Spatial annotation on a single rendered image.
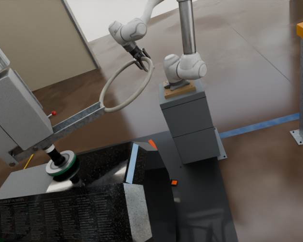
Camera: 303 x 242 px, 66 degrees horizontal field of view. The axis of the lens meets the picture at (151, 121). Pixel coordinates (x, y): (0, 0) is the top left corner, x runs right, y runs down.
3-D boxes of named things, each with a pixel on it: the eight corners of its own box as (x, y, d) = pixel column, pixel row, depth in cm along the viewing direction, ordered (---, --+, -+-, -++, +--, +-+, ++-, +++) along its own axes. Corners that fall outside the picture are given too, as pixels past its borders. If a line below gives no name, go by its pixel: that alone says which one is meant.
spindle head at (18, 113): (1, 170, 136) (-64, 110, 112) (3, 151, 154) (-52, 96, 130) (56, 137, 144) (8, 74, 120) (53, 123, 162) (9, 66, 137)
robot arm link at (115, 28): (118, 48, 162) (129, 46, 152) (102, 30, 153) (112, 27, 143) (126, 37, 165) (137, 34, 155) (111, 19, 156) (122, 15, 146)
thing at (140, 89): (114, 124, 144) (110, 121, 142) (94, 100, 183) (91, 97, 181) (166, 65, 145) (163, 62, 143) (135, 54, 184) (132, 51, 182)
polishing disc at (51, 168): (64, 174, 152) (63, 173, 151) (41, 174, 160) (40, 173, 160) (79, 150, 167) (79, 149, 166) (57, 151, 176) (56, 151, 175)
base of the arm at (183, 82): (162, 85, 219) (160, 79, 216) (184, 76, 218) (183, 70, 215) (167, 93, 204) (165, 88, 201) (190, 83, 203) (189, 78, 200)
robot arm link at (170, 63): (175, 73, 217) (168, 51, 205) (190, 74, 205) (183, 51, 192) (164, 82, 210) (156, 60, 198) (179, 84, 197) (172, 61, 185)
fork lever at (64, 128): (9, 170, 140) (3, 164, 137) (10, 154, 155) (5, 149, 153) (109, 114, 156) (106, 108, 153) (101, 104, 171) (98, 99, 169)
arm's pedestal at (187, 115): (175, 139, 282) (153, 82, 238) (216, 127, 272) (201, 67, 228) (179, 170, 242) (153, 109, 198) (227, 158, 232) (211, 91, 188)
